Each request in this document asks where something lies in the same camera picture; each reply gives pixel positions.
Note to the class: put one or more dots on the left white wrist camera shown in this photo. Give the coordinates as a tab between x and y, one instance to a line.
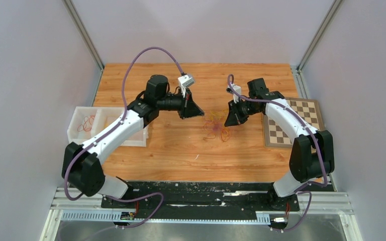
184	82

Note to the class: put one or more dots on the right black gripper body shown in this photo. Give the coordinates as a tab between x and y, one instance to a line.
244	110

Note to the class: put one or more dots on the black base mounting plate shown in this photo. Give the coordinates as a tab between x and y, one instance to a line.
145	207

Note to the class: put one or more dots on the wooden chessboard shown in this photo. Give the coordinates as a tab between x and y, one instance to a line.
308	109

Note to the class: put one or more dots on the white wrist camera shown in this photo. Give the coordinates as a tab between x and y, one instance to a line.
235	90
184	82

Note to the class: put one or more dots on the white slotted cable duct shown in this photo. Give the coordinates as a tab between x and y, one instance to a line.
120	216

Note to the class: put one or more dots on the aluminium frame rail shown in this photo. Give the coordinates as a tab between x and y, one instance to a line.
315	203

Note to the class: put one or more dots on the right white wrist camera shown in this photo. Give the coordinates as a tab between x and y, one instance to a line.
235	90

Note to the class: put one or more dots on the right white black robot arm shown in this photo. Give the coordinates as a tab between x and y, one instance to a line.
312	155

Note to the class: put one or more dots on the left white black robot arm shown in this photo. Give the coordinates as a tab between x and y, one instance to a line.
82	164

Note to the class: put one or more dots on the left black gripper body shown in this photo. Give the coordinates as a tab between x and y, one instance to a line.
184	103

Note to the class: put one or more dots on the white plastic two-compartment bin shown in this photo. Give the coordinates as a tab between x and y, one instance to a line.
87	122

